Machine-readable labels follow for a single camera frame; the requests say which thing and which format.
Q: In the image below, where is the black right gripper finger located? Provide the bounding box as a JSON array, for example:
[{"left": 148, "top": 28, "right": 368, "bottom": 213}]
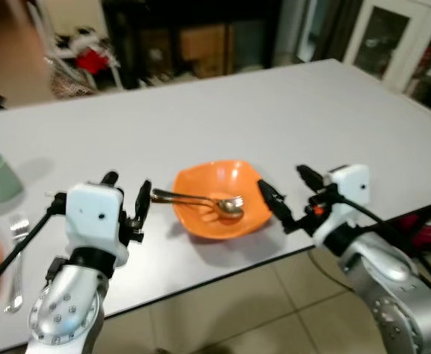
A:
[
  {"left": 258, "top": 179, "right": 294, "bottom": 233},
  {"left": 297, "top": 165, "right": 325, "bottom": 191}
]

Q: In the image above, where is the orange angular bowl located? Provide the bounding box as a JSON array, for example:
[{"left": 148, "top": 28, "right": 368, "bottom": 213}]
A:
[{"left": 173, "top": 160, "right": 274, "bottom": 240}]

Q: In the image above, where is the patterned shiny bag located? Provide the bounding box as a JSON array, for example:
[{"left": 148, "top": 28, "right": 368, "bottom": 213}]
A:
[{"left": 49, "top": 70, "right": 98, "bottom": 99}]

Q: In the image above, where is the silver metal fork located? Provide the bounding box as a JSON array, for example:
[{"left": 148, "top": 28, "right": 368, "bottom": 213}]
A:
[{"left": 4, "top": 214, "right": 30, "bottom": 314}]

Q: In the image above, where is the pink red floor appliance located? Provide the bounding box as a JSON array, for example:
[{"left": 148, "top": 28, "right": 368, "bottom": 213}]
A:
[{"left": 400, "top": 210, "right": 431, "bottom": 253}]

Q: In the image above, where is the red cloth item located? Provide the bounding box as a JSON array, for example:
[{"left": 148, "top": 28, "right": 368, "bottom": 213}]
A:
[{"left": 75, "top": 48, "right": 110, "bottom": 74}]

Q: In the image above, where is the dark storage shelf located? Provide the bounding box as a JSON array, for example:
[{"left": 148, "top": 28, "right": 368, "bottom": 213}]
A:
[{"left": 101, "top": 0, "right": 283, "bottom": 89}]

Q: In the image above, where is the white glass door cabinet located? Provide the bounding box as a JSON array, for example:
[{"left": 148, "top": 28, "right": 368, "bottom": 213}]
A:
[{"left": 341, "top": 0, "right": 431, "bottom": 117}]

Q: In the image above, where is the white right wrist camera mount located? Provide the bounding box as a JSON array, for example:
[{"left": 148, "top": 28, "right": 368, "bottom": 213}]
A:
[{"left": 325, "top": 164, "right": 371, "bottom": 226}]

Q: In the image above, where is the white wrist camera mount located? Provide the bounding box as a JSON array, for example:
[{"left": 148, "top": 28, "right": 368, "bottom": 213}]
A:
[
  {"left": 66, "top": 183, "right": 131, "bottom": 266},
  {"left": 325, "top": 164, "right": 371, "bottom": 226}
]

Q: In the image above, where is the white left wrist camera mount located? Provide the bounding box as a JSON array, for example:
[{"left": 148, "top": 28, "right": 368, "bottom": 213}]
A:
[{"left": 66, "top": 183, "right": 131, "bottom": 266}]

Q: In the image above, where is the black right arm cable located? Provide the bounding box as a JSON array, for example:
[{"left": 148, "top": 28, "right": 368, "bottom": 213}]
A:
[{"left": 357, "top": 201, "right": 431, "bottom": 305}]

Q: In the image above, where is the white wire rack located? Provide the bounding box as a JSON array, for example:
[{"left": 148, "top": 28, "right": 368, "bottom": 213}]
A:
[{"left": 27, "top": 0, "right": 124, "bottom": 97}]

